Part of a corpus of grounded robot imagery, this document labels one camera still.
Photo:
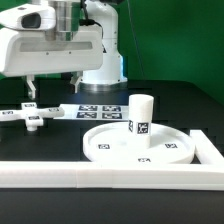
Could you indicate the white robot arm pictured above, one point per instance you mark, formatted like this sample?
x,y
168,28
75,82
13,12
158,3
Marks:
x,y
61,36

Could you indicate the white sheet with markers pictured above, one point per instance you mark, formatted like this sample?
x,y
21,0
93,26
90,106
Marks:
x,y
95,112

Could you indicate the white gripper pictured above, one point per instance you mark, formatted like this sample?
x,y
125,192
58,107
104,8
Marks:
x,y
25,53

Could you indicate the white round table top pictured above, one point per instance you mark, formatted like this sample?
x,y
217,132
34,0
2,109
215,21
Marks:
x,y
113,143

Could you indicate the white cross-shaped table base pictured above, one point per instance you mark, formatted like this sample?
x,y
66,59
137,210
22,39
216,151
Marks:
x,y
31,114

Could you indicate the white L-shaped fence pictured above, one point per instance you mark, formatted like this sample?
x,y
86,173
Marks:
x,y
207,174

